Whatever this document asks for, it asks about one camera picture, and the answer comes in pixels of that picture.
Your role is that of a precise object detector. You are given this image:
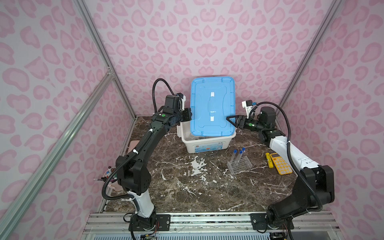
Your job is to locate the pink pen holder cup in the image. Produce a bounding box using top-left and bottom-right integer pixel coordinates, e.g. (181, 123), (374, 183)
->
(93, 166), (124, 192)

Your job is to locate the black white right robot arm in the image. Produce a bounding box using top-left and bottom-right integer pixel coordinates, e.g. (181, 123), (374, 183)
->
(226, 100), (335, 239)

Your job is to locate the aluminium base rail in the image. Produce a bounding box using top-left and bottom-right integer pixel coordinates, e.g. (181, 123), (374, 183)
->
(81, 211), (344, 240)

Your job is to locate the pink pencil case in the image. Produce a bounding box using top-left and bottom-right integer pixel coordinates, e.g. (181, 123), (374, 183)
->
(128, 140), (140, 152)

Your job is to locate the yellow calculator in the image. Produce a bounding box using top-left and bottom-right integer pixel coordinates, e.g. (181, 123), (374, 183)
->
(270, 153), (293, 175)

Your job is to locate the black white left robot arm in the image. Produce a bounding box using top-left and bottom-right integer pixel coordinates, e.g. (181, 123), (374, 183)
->
(101, 92), (192, 234)

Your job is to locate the blue plastic bin lid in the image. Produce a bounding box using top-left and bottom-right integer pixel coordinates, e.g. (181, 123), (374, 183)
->
(190, 77), (236, 137)

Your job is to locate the clear test tube rack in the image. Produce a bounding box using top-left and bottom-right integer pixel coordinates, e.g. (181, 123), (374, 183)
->
(227, 156), (253, 174)

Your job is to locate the white plastic storage bin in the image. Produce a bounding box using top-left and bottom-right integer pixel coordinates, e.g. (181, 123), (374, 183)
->
(177, 122), (236, 154)

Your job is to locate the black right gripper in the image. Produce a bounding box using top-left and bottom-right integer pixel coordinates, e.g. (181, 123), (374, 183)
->
(227, 115), (266, 133)

